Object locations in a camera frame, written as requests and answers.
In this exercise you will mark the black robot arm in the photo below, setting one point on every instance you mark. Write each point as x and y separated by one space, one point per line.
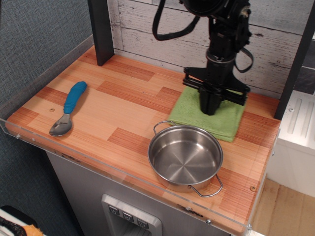
229 34

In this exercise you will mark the dark right frame post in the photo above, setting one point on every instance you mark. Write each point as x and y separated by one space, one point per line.
297 64

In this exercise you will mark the clear acrylic table guard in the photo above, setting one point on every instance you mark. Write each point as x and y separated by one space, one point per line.
112 125

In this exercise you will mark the dark frame post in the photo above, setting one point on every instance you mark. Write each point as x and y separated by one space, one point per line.
297 64
101 28

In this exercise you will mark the dark left frame post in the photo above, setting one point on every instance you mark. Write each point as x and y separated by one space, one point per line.
101 28

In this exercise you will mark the silver dispenser button panel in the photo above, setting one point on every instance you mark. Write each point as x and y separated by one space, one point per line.
126 220

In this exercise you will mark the blue handled metal spoon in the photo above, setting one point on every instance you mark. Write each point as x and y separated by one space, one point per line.
64 124

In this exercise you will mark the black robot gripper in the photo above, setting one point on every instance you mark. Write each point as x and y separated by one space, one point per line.
215 83

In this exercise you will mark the green towel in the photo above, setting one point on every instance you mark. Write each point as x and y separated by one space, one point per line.
222 125

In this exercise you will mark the stainless steel pot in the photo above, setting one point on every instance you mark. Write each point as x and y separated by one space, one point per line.
185 158

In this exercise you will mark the grey toy fridge cabinet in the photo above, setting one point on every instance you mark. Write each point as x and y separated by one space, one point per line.
84 189

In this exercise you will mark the orange plush object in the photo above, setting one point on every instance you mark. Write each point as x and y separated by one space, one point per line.
32 230

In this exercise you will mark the white toy sink counter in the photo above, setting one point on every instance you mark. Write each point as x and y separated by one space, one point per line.
292 163

